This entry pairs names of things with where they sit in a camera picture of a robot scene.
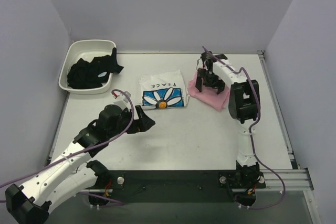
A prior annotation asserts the pink t shirt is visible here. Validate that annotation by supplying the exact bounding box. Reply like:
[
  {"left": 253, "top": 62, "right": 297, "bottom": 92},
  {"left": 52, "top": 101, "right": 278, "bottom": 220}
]
[{"left": 188, "top": 73, "right": 230, "bottom": 111}]

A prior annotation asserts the white t shirt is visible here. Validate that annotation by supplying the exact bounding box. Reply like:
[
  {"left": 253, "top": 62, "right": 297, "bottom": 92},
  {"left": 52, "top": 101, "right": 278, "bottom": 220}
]
[{"left": 139, "top": 70, "right": 190, "bottom": 110}]

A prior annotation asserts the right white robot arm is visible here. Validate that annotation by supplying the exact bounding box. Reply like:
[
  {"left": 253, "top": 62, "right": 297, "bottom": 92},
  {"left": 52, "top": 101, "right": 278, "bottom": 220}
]
[{"left": 188, "top": 51, "right": 261, "bottom": 187}]

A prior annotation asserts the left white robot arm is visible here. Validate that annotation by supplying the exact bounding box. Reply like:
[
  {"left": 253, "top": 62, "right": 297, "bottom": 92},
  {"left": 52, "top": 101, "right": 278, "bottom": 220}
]
[{"left": 5, "top": 104, "right": 155, "bottom": 223}]

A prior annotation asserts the black t shirt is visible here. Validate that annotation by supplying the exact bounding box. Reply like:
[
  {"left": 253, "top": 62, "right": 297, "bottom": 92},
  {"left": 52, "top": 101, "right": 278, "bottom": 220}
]
[{"left": 67, "top": 47, "right": 124, "bottom": 89}]

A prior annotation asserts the white plastic bin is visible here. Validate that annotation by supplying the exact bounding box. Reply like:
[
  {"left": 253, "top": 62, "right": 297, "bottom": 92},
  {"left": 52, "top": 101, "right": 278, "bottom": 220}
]
[{"left": 58, "top": 39, "right": 116, "bottom": 95}]

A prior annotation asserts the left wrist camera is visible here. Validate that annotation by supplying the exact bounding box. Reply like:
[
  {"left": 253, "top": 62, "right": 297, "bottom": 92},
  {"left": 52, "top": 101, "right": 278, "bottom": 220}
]
[{"left": 111, "top": 91, "right": 131, "bottom": 110}]

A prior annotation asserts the aluminium right side rail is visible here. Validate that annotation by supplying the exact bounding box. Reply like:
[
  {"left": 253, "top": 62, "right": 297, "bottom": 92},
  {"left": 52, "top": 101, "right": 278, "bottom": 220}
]
[{"left": 257, "top": 50, "right": 300, "bottom": 169}]

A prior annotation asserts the aluminium rail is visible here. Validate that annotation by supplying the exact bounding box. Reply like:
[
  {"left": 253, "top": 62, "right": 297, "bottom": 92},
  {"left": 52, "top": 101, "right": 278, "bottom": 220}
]
[
  {"left": 31, "top": 167, "right": 314, "bottom": 193},
  {"left": 257, "top": 50, "right": 300, "bottom": 169}
]

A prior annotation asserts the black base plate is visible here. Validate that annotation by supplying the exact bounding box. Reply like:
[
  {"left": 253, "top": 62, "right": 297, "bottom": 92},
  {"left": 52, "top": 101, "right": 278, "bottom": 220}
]
[{"left": 85, "top": 170, "right": 266, "bottom": 207}]

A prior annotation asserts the aluminium front rail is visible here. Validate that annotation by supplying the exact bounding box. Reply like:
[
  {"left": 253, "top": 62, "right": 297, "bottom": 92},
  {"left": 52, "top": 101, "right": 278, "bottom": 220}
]
[{"left": 31, "top": 167, "right": 314, "bottom": 193}]

